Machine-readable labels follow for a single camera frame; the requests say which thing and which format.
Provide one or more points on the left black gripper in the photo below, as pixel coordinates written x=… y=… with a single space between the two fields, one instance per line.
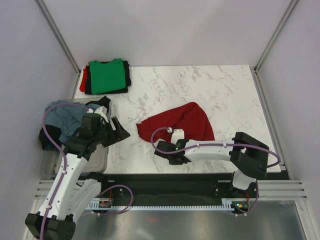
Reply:
x=118 y=135

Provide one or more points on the aluminium rail front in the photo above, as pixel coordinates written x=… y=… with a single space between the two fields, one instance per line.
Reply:
x=217 y=189

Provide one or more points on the white slotted cable duct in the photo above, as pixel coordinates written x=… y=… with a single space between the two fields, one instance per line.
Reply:
x=97 y=205

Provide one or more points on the black t shirt in bin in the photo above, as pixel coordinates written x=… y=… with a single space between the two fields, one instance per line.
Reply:
x=47 y=143

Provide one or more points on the grey plastic bin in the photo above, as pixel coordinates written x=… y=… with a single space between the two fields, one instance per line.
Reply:
x=52 y=159

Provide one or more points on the aluminium frame post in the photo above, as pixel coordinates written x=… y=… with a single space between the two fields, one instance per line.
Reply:
x=276 y=33
x=57 y=34

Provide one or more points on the dark red t shirt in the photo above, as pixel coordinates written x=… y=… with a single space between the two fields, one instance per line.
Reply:
x=190 y=117

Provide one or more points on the left aluminium frame post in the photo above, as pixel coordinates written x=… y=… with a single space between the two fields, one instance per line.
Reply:
x=57 y=34

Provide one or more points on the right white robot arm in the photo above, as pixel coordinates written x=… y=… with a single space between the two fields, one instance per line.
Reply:
x=249 y=155

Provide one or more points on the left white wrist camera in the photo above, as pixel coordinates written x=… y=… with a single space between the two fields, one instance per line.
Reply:
x=102 y=111

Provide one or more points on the grey blue t shirt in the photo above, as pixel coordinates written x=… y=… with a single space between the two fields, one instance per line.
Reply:
x=64 y=117

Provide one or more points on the folded red t shirt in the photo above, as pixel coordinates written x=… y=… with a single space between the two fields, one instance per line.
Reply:
x=83 y=78

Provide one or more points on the right aluminium frame post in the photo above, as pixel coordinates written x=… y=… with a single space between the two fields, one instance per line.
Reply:
x=276 y=33

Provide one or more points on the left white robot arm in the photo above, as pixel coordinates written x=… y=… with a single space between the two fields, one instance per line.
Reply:
x=56 y=218

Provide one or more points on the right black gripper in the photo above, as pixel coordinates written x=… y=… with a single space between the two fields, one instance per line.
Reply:
x=171 y=161

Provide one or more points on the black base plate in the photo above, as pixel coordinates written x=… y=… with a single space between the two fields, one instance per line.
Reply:
x=122 y=195

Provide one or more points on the folded black t shirt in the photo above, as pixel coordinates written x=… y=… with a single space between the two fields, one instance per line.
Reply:
x=128 y=81

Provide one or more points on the folded green t shirt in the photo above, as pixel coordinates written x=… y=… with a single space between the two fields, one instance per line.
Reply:
x=107 y=77

